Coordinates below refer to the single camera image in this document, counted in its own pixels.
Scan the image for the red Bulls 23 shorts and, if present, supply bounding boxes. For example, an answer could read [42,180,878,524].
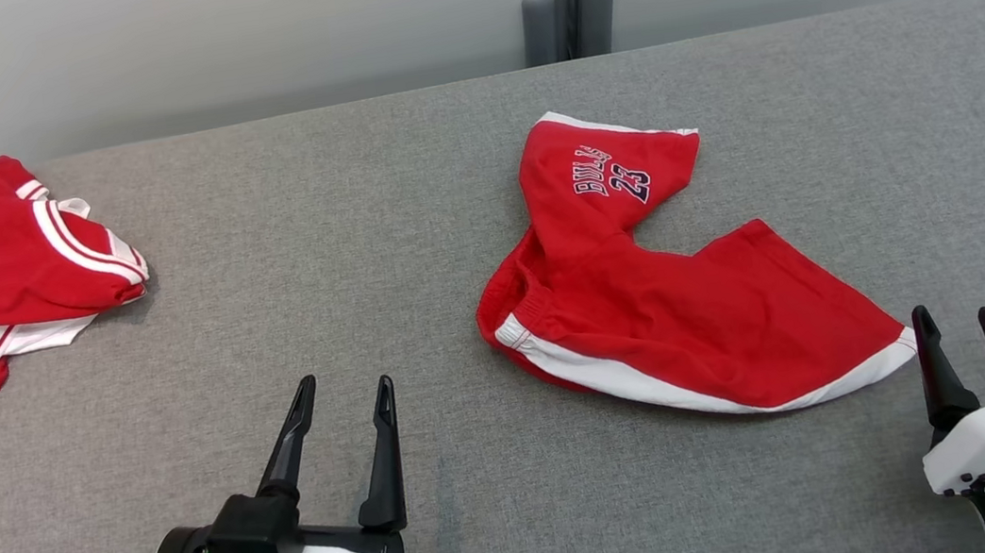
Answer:
[451,68,926,451]

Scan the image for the grey cylindrical post foot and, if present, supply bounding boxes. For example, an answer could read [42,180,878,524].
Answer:
[518,0,565,70]
[578,0,624,59]

